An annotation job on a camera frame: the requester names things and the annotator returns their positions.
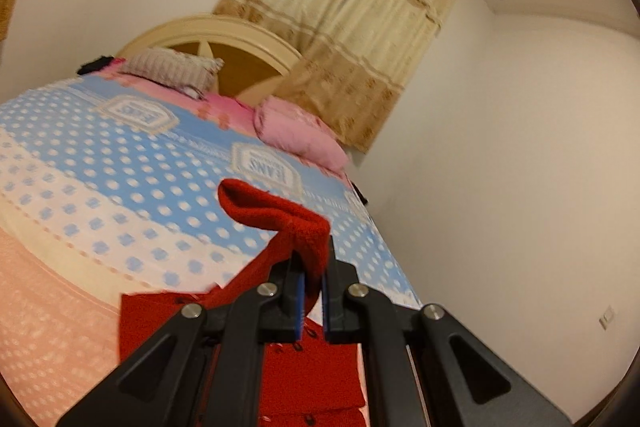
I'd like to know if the cream wooden headboard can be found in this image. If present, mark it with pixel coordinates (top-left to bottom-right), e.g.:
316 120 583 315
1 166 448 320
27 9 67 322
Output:
116 14 306 108

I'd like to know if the grey striped pillow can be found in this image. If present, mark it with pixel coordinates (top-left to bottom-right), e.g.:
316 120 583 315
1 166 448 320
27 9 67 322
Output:
118 48 225 100

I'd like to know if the dark cloth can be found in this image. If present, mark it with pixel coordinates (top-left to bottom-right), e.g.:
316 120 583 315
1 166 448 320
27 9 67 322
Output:
77 55 117 76

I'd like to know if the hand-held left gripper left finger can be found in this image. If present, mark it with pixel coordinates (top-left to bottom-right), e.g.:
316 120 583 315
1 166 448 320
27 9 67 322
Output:
56 252 307 427

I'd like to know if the pink pillow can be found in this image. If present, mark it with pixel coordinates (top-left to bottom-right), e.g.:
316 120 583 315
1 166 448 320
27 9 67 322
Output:
253 96 350 170

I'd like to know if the red knitted sweater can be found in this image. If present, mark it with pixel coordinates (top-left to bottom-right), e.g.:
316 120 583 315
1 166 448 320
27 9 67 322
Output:
118 178 372 427

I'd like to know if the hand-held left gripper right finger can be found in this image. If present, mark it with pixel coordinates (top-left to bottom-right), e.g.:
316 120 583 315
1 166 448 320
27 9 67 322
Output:
320 234 573 427

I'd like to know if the polka dot printed blanket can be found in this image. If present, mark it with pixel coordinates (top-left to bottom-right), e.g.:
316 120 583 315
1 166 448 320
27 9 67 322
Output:
0 72 426 427

